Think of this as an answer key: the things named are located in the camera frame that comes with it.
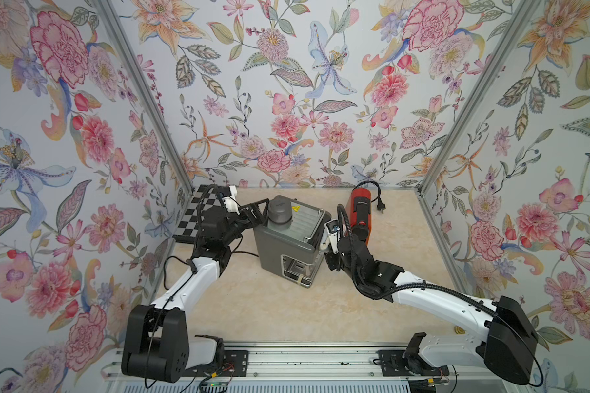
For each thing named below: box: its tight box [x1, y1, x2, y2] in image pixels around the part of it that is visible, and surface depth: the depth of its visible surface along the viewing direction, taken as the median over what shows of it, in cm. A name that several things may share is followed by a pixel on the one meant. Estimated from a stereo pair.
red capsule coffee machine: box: [346, 187, 373, 246], surface depth 90 cm
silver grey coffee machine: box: [254, 194, 332, 288], surface depth 76 cm
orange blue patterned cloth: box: [319, 227, 331, 250], surface depth 75 cm
